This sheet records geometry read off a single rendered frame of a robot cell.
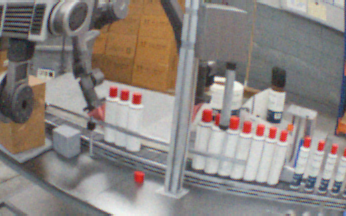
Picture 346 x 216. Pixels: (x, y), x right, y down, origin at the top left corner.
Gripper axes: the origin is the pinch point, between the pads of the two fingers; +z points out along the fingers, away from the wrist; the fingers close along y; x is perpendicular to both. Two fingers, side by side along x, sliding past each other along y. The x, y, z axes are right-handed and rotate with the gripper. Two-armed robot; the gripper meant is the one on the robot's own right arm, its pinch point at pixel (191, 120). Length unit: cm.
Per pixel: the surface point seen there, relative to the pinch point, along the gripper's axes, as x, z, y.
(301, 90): -440, 85, 37
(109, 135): 8.3, 10.6, 27.3
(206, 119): 7.4, -4.3, -8.0
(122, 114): 8.5, 1.2, 22.0
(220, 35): 19.7, -35.6, -14.7
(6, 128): 52, 6, 58
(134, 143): 8.6, 10.3, 16.3
